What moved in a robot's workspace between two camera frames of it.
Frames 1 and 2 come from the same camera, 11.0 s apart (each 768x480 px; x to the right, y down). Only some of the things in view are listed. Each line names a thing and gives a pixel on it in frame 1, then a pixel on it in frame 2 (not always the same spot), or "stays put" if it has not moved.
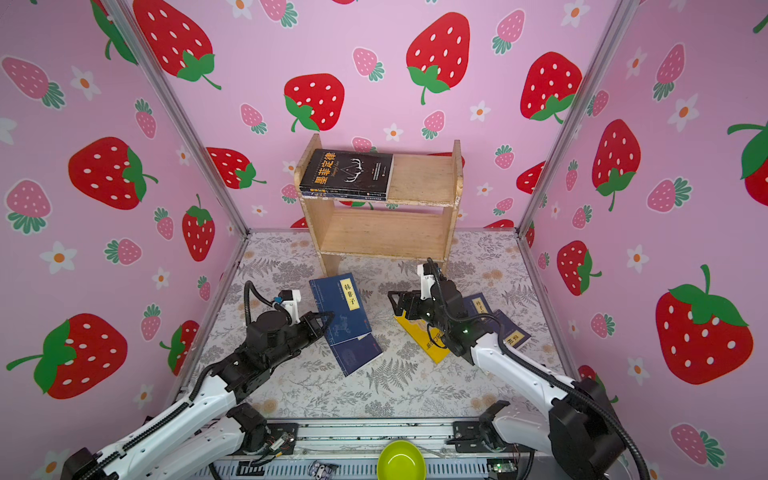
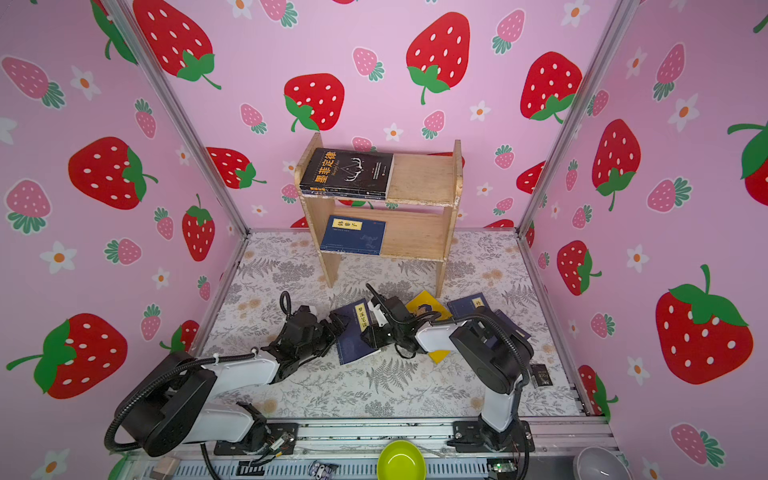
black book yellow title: x=348 y=171 stays put
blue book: x=339 y=296 → x=354 y=235
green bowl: x=401 y=460 stays put
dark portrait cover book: x=344 y=195 stays put
